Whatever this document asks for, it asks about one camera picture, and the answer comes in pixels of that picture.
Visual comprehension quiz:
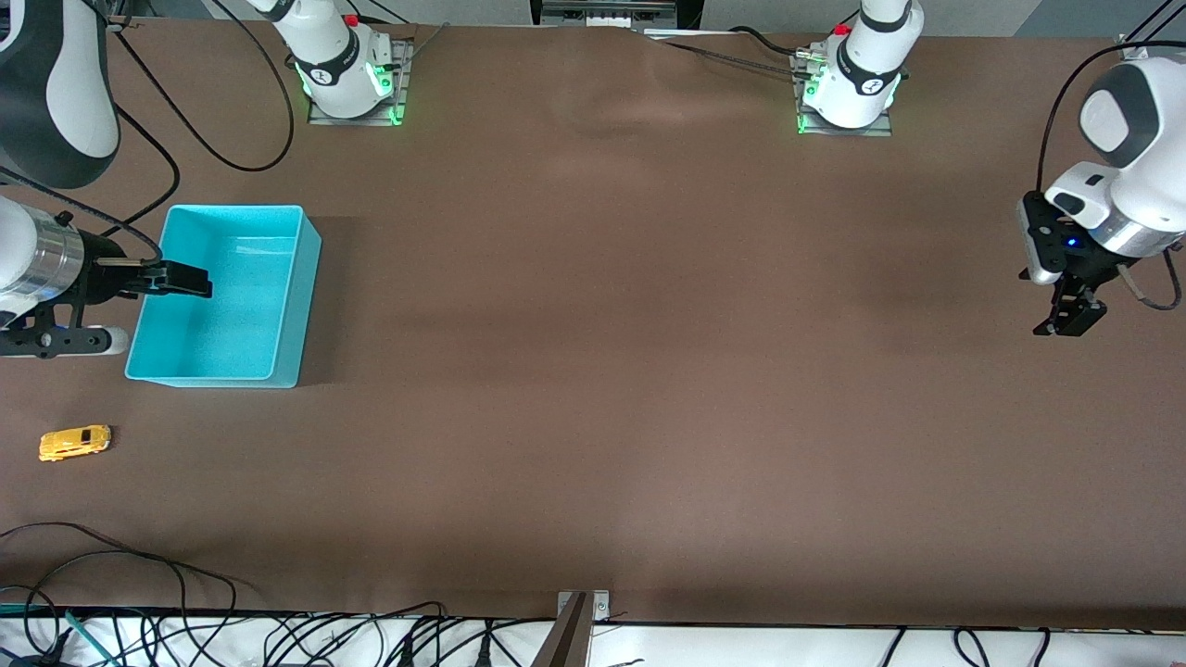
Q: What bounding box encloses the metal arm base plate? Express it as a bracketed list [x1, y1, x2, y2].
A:
[790, 51, 894, 138]
[307, 37, 415, 127]

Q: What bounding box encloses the small metal mount bracket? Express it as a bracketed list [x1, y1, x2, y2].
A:
[556, 590, 612, 623]

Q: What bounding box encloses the black grey control box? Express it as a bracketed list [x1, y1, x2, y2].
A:
[530, 0, 703, 31]

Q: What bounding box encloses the teal cable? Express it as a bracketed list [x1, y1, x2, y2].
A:
[0, 604, 121, 667]

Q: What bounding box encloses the turquoise plastic bin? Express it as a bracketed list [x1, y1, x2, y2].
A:
[125, 205, 323, 389]

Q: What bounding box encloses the long black arm cable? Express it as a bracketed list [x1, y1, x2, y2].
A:
[1037, 41, 1186, 197]
[111, 0, 297, 174]
[115, 28, 183, 229]

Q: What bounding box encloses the yellow beetle toy car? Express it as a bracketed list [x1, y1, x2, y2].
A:
[38, 424, 113, 463]

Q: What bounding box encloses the grey camera mount pole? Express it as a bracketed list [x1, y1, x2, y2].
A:
[530, 593, 592, 667]

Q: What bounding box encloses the black base power cable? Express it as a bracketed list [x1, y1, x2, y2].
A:
[727, 25, 800, 58]

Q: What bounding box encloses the black looped floor cable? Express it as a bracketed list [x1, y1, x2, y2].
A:
[0, 522, 240, 667]

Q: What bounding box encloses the black tangled cable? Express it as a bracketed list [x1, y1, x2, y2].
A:
[262, 602, 448, 667]

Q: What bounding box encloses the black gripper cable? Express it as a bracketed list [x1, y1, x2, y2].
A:
[0, 167, 166, 271]

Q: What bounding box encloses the short black camera cable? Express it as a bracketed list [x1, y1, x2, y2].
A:
[1116, 249, 1185, 312]

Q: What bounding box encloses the grey base cable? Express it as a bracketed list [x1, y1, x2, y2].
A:
[406, 22, 451, 58]
[649, 35, 800, 73]

